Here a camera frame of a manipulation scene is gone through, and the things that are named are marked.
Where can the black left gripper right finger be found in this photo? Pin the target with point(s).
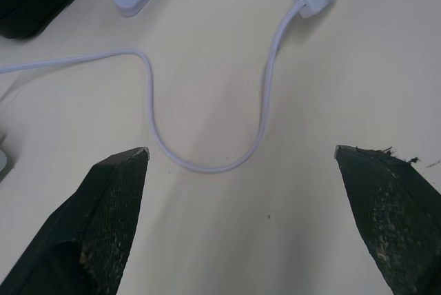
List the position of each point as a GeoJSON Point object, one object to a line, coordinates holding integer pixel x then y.
{"type": "Point", "coordinates": [389, 219]}

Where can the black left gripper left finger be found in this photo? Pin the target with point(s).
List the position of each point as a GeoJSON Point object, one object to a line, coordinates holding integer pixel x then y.
{"type": "Point", "coordinates": [86, 226]}

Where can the white object at table edge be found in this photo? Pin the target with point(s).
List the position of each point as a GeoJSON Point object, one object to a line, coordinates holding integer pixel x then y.
{"type": "Point", "coordinates": [2, 157]}

